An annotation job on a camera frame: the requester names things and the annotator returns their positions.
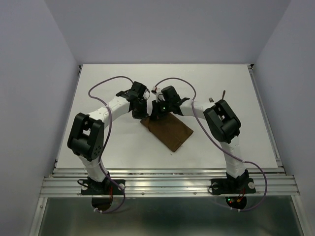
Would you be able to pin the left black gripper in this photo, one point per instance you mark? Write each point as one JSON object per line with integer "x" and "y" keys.
{"x": 143, "y": 114}

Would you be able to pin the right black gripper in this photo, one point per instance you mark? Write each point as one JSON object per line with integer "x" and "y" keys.
{"x": 156, "y": 113}

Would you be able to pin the brown cloth napkin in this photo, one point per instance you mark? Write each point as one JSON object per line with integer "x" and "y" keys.
{"x": 169, "y": 130}

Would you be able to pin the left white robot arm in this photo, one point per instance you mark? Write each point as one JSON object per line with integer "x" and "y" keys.
{"x": 86, "y": 138}

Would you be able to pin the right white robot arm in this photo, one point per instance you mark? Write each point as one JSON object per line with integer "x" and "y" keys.
{"x": 223, "y": 124}

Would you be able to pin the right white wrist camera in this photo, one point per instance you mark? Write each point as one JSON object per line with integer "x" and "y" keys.
{"x": 159, "y": 96}

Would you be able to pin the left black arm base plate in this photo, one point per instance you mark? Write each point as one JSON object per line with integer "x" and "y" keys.
{"x": 90, "y": 187}

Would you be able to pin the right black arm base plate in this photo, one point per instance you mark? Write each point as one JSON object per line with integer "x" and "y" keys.
{"x": 227, "y": 186}

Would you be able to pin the aluminium front rail frame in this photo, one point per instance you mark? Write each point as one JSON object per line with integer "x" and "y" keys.
{"x": 142, "y": 183}

